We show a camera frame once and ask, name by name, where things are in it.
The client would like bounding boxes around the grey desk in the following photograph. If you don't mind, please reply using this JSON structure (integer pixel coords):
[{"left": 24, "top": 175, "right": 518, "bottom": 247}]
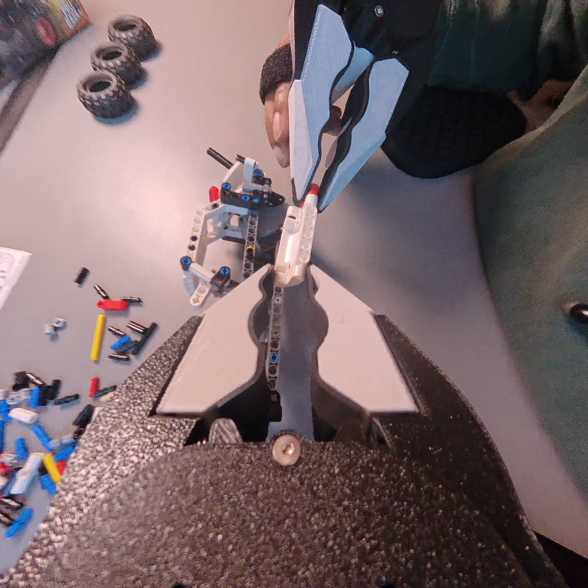
[{"left": 0, "top": 0, "right": 588, "bottom": 547}]

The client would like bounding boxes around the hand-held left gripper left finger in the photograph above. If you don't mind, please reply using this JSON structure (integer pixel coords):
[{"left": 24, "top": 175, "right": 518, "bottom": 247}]
[{"left": 156, "top": 264, "right": 275, "bottom": 416}]

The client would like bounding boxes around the white toothed toy panel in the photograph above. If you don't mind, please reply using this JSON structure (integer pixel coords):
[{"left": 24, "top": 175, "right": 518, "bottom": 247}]
[{"left": 274, "top": 184, "right": 320, "bottom": 286}]

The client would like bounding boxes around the toy truck box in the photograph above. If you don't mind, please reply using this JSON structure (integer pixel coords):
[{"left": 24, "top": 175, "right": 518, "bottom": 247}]
[{"left": 0, "top": 0, "right": 91, "bottom": 88}]

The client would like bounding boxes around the person's right forearm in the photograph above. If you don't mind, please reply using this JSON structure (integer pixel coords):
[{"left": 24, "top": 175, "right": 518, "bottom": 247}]
[{"left": 381, "top": 0, "right": 588, "bottom": 179}]

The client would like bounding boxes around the black toy tyre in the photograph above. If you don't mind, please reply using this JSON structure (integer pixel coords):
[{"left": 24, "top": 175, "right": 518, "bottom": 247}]
[
  {"left": 90, "top": 42, "right": 143, "bottom": 85},
  {"left": 77, "top": 71, "right": 136, "bottom": 119},
  {"left": 108, "top": 15, "right": 157, "bottom": 59}
]

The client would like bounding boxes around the toy truck chassis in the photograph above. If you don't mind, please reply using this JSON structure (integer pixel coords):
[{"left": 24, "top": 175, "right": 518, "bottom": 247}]
[{"left": 180, "top": 147, "right": 285, "bottom": 414}]

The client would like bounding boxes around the white sticker sheet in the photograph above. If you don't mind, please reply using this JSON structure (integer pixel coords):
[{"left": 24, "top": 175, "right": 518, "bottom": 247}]
[{"left": 0, "top": 247, "right": 32, "bottom": 309}]

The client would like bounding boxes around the person's torso in green sweatshirt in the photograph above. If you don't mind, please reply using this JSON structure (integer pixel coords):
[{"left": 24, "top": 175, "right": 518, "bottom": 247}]
[{"left": 475, "top": 64, "right": 588, "bottom": 559}]

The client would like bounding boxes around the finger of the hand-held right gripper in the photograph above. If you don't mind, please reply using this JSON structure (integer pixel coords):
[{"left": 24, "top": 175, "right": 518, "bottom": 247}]
[
  {"left": 317, "top": 59, "right": 409, "bottom": 213},
  {"left": 288, "top": 5, "right": 354, "bottom": 203}
]

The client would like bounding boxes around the pile of small toy pieces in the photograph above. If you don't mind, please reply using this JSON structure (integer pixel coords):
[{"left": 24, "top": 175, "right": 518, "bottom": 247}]
[{"left": 0, "top": 266, "right": 158, "bottom": 539}]

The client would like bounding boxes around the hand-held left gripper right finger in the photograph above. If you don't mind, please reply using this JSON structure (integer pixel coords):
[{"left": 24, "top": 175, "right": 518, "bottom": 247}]
[{"left": 309, "top": 264, "right": 420, "bottom": 414}]

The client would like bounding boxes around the yellow toy axle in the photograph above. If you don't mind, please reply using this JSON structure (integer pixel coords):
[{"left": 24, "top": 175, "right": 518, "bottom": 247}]
[{"left": 90, "top": 315, "right": 106, "bottom": 361}]

